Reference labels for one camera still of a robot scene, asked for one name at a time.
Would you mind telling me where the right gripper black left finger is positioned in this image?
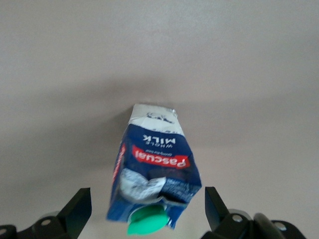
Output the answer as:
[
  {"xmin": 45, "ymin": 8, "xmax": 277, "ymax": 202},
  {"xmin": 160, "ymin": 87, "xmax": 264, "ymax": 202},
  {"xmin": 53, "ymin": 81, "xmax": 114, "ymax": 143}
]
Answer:
[{"xmin": 29, "ymin": 188, "xmax": 93, "ymax": 239}]

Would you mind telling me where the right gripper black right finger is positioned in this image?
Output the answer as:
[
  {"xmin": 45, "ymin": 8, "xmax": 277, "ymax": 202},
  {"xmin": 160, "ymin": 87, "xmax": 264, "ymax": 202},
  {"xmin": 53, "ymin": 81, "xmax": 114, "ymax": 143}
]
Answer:
[{"xmin": 203, "ymin": 186, "xmax": 257, "ymax": 239}]

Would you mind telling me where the blue white milk carton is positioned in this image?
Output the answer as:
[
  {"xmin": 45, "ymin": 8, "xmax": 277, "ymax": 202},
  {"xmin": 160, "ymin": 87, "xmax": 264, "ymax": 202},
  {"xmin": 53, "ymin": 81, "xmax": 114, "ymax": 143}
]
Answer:
[{"xmin": 106, "ymin": 103, "xmax": 202, "ymax": 237}]

